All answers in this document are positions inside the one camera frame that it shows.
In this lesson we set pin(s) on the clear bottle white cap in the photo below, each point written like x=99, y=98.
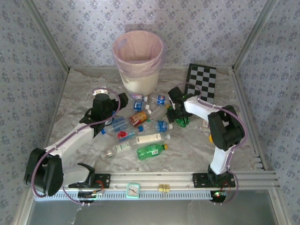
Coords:
x=158, y=113

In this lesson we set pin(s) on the clear bottle blue striped label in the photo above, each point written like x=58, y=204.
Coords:
x=118, y=124

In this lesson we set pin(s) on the clear packet with red pieces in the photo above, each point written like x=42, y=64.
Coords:
x=123, y=134

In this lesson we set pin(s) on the red gold label bottle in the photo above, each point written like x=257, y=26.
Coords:
x=138, y=117

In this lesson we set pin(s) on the clear bottle long white label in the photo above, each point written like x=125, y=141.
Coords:
x=150, y=138

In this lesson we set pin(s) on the clear bottle green white label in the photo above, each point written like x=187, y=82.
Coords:
x=122, y=147

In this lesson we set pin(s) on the green bottle yellow cap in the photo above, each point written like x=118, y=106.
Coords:
x=150, y=151

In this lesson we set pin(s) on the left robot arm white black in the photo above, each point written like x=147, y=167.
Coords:
x=70, y=138

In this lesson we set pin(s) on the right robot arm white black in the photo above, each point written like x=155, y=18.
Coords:
x=199, y=109

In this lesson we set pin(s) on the white waste bin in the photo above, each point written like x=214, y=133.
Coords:
x=140, y=84

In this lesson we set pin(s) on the pink plastic bin liner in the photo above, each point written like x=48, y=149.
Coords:
x=140, y=47

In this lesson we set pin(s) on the small red white card box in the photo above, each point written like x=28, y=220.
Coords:
x=204, y=125

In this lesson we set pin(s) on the clear bottle pink white label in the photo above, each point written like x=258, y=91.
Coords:
x=137, y=96

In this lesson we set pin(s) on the blue label bottle white cap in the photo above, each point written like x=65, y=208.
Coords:
x=138, y=105

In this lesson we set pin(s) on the black grey chessboard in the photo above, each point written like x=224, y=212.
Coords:
x=206, y=77

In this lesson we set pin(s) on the yellow toy block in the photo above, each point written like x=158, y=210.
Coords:
x=211, y=138

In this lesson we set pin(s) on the small wooden clip block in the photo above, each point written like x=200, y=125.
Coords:
x=164, y=188

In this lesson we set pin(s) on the small electronics board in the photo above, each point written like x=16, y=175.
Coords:
x=90, y=195
x=219, y=194

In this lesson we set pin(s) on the small green alarm clock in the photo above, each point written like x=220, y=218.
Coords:
x=133, y=191

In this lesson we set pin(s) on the aluminium side rail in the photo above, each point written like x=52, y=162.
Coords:
x=248, y=117

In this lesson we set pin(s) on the aluminium frame rail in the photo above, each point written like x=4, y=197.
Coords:
x=152, y=179

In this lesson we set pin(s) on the aluminium frame post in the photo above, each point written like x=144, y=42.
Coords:
x=47, y=35
x=255, y=35

